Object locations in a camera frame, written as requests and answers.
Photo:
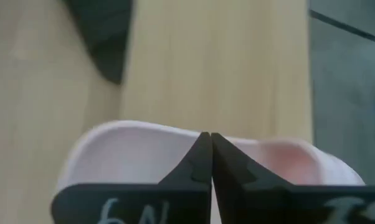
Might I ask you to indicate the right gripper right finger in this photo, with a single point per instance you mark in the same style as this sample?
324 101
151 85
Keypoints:
284 205

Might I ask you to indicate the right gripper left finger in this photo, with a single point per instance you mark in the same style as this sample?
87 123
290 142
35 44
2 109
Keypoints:
128 205

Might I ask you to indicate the pink slide sandal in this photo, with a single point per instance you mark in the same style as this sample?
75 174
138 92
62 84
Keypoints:
128 155

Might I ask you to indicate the black slide sandal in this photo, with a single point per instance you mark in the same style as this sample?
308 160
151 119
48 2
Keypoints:
106 37

